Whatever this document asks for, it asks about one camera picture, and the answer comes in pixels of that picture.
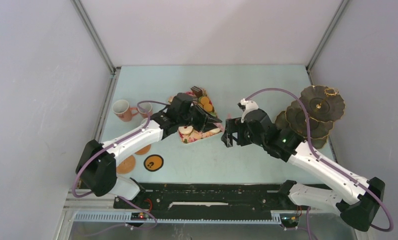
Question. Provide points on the orange round biscuit lower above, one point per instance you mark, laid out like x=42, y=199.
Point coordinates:
x=208, y=107

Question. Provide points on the chocolate cake piece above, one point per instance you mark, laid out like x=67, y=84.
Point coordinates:
x=198, y=92

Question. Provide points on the blue grey mug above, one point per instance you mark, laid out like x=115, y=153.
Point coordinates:
x=145, y=123

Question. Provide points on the lower wooden round coaster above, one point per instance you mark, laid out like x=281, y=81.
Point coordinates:
x=126, y=166

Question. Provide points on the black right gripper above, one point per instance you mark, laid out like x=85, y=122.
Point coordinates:
x=233, y=125

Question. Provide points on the pink mug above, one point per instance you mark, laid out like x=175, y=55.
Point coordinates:
x=122, y=109

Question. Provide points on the upper wooden round coaster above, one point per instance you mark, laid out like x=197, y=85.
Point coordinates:
x=144, y=150

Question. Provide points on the wooden round coaster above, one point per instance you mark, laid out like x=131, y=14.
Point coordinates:
x=126, y=166
x=144, y=150

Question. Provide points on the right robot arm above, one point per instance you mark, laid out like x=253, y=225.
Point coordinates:
x=354, y=198

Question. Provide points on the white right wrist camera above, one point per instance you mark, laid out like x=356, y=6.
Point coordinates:
x=247, y=106

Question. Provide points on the orange question mark coaster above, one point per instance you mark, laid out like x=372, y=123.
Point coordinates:
x=153, y=163

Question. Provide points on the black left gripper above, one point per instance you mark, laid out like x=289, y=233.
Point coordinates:
x=205, y=122

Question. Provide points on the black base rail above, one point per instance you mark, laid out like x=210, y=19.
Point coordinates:
x=215, y=202

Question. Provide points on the white donut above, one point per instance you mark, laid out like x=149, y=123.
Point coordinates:
x=215, y=130
x=185, y=130

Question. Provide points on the three tier black cake stand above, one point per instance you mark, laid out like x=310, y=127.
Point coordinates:
x=324, y=106

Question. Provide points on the orange round biscuit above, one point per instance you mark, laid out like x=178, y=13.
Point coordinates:
x=204, y=100
x=208, y=107

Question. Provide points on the small pink cup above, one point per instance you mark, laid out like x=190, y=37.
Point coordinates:
x=145, y=109

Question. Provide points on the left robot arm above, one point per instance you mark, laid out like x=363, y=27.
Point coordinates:
x=98, y=163

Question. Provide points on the orange round biscuit upper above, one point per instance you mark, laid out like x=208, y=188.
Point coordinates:
x=204, y=100

